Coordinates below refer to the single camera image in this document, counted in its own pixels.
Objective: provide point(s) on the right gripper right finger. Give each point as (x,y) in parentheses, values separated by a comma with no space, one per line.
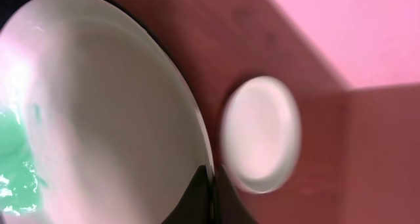
(228,207)

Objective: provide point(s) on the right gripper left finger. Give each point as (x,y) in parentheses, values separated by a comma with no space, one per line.
(193,207)

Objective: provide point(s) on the white plate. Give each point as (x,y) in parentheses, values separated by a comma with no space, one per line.
(260,135)

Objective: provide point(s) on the mint plate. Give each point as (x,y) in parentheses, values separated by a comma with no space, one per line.
(97,126)

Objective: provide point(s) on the black round tray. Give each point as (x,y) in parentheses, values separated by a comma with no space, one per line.
(9,7)

